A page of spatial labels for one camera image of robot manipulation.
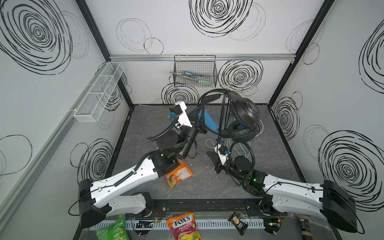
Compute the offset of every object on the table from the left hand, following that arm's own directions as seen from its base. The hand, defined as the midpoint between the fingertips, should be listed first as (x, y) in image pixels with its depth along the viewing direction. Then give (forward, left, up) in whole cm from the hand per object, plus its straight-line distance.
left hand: (203, 106), depth 54 cm
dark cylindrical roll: (-32, -48, -44) cm, 72 cm away
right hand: (-6, -3, -27) cm, 28 cm away
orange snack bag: (-10, +11, -44) cm, 46 cm away
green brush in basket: (+34, +1, -14) cm, 37 cm away
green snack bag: (-37, +36, -41) cm, 66 cm away
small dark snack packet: (-32, -18, -45) cm, 58 cm away
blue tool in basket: (+40, +6, -13) cm, 42 cm away
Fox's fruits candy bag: (-34, +7, -42) cm, 55 cm away
